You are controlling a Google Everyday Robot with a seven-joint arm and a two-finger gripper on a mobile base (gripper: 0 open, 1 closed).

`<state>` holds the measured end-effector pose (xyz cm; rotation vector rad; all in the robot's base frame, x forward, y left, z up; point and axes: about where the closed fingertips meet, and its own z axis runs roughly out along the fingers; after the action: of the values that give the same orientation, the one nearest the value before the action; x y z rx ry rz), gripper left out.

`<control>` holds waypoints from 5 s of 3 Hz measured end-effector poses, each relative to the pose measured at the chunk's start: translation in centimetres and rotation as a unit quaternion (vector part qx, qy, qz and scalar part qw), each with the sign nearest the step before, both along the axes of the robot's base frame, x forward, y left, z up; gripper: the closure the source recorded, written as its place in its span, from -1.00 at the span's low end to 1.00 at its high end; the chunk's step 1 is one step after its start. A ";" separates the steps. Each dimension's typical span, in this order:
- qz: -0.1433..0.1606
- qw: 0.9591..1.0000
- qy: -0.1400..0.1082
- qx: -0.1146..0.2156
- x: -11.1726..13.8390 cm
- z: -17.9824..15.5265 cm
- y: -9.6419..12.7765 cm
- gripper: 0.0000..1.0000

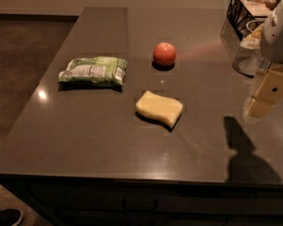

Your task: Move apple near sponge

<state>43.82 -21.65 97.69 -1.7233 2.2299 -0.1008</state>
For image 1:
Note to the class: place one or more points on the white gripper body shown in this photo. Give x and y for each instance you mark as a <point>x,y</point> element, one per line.
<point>278,41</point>

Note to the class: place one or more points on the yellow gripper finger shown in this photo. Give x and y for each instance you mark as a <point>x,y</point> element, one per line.
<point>267,93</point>

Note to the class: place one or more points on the yellow sponge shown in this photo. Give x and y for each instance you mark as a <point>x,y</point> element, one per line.
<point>159,108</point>

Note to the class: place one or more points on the clear glass jar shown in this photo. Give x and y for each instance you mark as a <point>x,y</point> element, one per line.
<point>243,47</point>

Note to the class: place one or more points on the green chip bag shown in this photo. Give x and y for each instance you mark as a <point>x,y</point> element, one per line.
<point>101,71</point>

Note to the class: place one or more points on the black sneaker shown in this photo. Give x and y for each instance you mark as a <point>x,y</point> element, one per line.
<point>11,217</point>

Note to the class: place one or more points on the black wire basket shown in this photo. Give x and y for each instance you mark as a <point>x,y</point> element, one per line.
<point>240,12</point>

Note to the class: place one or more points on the dark drawer handle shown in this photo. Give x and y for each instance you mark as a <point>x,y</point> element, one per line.
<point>140,204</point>

